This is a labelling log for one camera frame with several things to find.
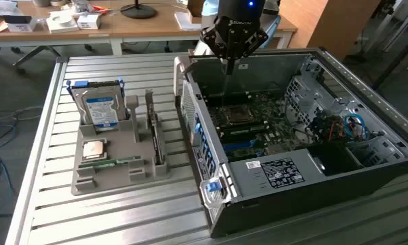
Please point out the metal disk bay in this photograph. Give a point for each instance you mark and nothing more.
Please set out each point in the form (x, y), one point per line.
(378, 150)

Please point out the green RAM stick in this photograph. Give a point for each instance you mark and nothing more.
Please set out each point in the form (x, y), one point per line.
(121, 160)

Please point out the black installed RAM stick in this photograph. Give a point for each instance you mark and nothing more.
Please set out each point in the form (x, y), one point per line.
(244, 128)

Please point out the black round lamp base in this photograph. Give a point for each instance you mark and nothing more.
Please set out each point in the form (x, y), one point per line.
(137, 11)

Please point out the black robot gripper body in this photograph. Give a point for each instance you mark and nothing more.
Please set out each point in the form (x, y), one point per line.
(238, 15)

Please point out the grey printed parts rack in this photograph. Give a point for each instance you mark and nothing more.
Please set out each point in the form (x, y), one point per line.
(121, 153)

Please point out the green motherboard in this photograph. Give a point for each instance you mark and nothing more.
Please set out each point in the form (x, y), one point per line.
(279, 127)

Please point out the white booklet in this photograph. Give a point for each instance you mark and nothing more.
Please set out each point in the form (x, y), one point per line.
(185, 21)

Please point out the blue expansion slot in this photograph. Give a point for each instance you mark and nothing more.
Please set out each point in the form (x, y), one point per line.
(238, 146)

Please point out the white box with black top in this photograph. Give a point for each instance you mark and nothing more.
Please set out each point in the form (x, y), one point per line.
(20, 24)

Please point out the wooden cabinet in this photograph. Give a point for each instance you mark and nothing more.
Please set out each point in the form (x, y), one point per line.
(326, 25)

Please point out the hard disk in blue carrier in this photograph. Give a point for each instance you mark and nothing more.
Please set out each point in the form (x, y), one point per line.
(100, 107)

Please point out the CPU socket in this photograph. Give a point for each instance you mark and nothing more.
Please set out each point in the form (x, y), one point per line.
(239, 113)

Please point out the copper-topped CPU chip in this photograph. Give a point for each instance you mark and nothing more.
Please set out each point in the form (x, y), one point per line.
(93, 149)

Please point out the small white cardboard box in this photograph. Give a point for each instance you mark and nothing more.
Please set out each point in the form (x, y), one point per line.
(88, 21)

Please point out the grey power supply unit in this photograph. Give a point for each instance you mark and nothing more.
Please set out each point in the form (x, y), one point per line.
(251, 178)

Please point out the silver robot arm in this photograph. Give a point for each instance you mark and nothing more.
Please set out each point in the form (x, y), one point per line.
(211, 5)

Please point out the black Nvidia graphics card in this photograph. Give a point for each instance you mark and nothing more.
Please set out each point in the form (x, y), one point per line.
(155, 137)

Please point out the white box with tape roll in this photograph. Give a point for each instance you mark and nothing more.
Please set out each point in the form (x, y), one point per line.
(61, 23)

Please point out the wooden office desk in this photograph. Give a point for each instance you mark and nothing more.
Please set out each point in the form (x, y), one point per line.
(139, 25)

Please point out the black open PC case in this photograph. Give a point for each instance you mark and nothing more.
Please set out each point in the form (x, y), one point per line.
(292, 204)

